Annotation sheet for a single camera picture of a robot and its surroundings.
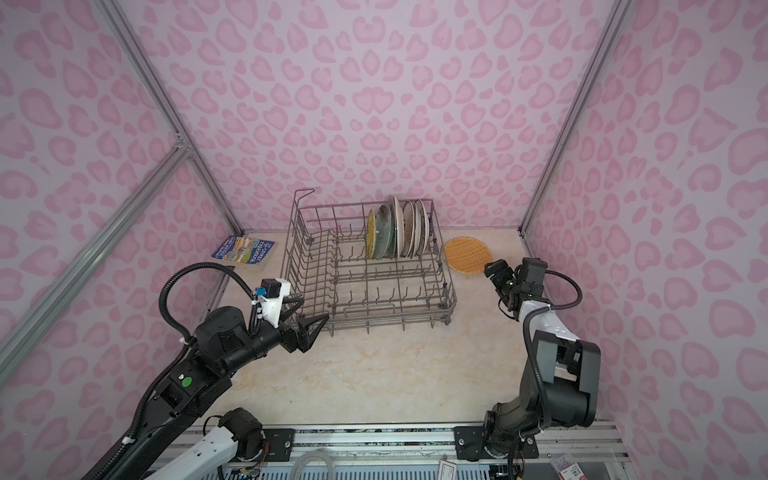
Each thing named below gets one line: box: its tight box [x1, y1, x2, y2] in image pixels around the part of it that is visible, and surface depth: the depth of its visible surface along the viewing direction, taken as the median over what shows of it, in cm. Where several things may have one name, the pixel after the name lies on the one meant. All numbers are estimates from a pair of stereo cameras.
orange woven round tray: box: [444, 236, 492, 274], surface depth 113 cm
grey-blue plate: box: [394, 196, 405, 258], surface depth 95 cm
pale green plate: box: [374, 203, 392, 260], surface depth 102 cm
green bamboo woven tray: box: [366, 209, 376, 260], surface depth 112 cm
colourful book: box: [211, 236, 275, 265], surface depth 113 cm
